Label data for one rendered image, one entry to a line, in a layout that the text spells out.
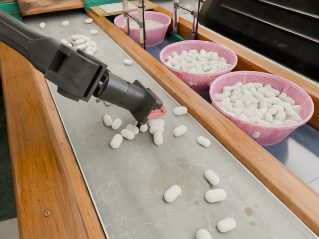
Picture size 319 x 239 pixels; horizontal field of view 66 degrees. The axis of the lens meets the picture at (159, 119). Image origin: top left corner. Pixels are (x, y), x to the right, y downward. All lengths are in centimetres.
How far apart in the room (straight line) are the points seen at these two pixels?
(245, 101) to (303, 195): 31
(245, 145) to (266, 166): 6
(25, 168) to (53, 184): 7
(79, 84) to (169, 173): 24
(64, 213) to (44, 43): 29
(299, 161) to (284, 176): 18
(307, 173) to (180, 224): 36
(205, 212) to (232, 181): 9
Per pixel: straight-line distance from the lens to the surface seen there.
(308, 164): 71
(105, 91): 47
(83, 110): 69
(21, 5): 136
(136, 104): 52
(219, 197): 47
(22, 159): 57
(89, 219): 45
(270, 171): 52
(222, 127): 58
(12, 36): 52
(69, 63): 45
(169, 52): 95
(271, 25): 25
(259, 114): 69
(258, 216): 49
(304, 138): 78
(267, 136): 66
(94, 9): 140
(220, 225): 44
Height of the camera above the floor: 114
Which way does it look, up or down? 40 degrees down
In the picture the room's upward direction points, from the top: straight up
